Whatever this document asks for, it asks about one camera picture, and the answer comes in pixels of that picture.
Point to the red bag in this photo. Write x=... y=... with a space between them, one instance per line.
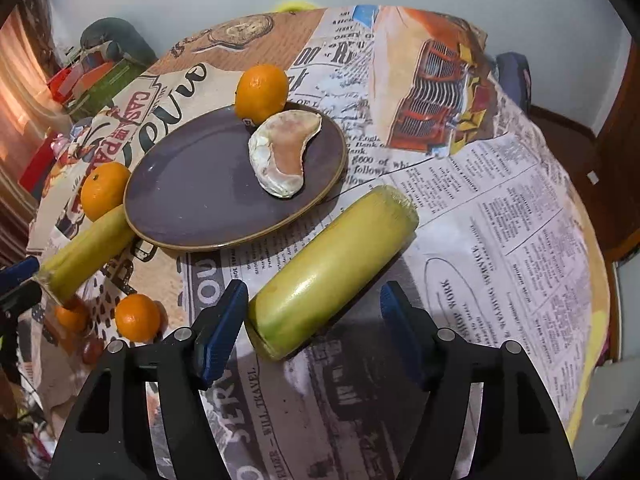
x=65 y=85

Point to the large orange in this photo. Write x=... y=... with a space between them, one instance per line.
x=262 y=90

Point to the small orange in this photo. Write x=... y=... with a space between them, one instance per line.
x=137 y=317
x=72 y=317

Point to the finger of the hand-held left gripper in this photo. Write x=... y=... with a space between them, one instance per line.
x=20 y=295
x=20 y=266

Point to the printed newspaper pattern tablecloth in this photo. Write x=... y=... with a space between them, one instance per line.
x=500 y=210

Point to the brown wooden door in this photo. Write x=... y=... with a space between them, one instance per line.
x=622 y=170

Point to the orange brown curtain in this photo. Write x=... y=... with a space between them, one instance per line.
x=25 y=85

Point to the red tomato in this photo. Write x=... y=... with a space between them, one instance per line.
x=93 y=350

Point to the green box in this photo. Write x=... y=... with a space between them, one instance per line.
x=115 y=82

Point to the purple ceramic plate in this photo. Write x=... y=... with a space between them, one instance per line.
x=200 y=185

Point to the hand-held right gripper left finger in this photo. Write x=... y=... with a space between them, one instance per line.
x=220 y=340

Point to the red flat box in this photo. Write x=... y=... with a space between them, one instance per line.
x=35 y=165

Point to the small white paper scrap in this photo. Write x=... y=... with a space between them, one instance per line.
x=592 y=178

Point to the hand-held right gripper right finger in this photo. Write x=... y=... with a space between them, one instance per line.
x=400 y=330

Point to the grey plush toy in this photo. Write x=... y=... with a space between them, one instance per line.
x=120 y=35

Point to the large yellow-green corn cob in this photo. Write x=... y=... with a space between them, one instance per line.
x=325 y=270

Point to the orange box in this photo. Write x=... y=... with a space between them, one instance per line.
x=97 y=74

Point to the yellow cloth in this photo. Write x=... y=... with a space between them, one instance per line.
x=595 y=310

